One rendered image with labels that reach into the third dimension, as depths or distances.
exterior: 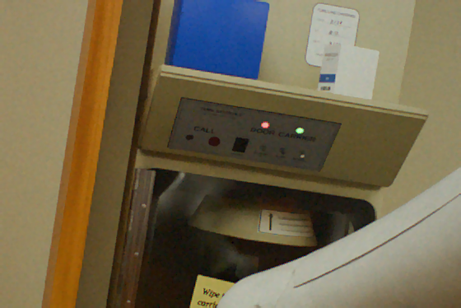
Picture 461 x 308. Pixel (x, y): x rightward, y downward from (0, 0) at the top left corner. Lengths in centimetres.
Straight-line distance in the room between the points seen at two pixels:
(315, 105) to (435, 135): 64
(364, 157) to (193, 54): 25
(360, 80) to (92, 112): 32
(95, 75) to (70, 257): 21
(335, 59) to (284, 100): 9
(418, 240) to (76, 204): 54
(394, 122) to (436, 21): 61
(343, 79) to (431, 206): 52
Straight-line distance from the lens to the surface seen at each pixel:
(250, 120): 122
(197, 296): 130
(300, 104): 120
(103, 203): 172
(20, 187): 171
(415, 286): 76
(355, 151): 127
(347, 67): 124
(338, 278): 80
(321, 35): 132
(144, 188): 127
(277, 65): 131
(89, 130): 119
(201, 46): 118
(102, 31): 119
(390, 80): 135
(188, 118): 122
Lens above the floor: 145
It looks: 3 degrees down
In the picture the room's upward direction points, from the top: 9 degrees clockwise
